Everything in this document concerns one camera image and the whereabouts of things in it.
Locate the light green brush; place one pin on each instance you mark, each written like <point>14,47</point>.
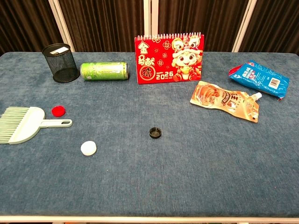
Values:
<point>30,123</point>

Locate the small black ring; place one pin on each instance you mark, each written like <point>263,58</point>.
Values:
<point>156,133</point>

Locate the white bottle cap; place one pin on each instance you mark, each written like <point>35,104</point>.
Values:
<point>88,148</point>

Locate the red bottle cap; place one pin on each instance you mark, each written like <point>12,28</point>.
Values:
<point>58,111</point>

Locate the red 2026 desk calendar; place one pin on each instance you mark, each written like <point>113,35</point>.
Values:
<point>163,67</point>

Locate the green drink can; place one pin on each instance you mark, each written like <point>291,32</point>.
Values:
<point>102,71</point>

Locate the blue tablecloth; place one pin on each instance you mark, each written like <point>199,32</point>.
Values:
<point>163,175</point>

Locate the orange spout drink pouch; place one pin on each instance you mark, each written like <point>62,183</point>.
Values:
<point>222,98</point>

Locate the black mesh pen holder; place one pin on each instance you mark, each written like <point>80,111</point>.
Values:
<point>63,67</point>

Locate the dark pleated partition screen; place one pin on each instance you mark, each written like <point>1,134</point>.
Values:
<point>275,23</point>
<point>105,23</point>
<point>198,18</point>
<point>23,23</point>

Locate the blue snack bag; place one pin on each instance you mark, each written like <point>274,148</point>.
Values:
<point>257,77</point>

